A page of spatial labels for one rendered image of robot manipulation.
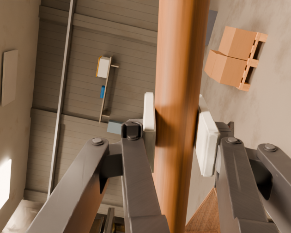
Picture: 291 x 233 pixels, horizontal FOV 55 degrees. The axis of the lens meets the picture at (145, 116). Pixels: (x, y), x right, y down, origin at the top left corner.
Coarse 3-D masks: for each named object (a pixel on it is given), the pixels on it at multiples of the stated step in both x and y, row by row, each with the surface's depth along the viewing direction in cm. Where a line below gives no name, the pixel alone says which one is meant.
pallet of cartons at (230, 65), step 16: (224, 32) 374; (240, 32) 333; (256, 32) 334; (224, 48) 360; (240, 48) 339; (208, 64) 424; (224, 64) 346; (240, 64) 345; (256, 64) 342; (224, 80) 351; (240, 80) 351
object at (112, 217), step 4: (112, 208) 207; (112, 212) 204; (112, 216) 200; (112, 220) 197; (108, 224) 193; (112, 224) 198; (108, 228) 189; (112, 228) 200; (108, 232) 186; (112, 232) 201
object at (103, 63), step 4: (100, 56) 753; (100, 60) 737; (104, 60) 737; (108, 60) 737; (100, 64) 740; (104, 64) 740; (108, 64) 740; (100, 68) 744; (104, 68) 744; (108, 68) 746; (100, 72) 747; (104, 72) 747; (96, 76) 750; (100, 76) 751; (104, 76) 751
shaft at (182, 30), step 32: (160, 0) 16; (192, 0) 15; (160, 32) 17; (192, 32) 16; (160, 64) 17; (192, 64) 17; (160, 96) 18; (192, 96) 18; (160, 128) 19; (192, 128) 19; (160, 160) 20; (192, 160) 21; (160, 192) 21
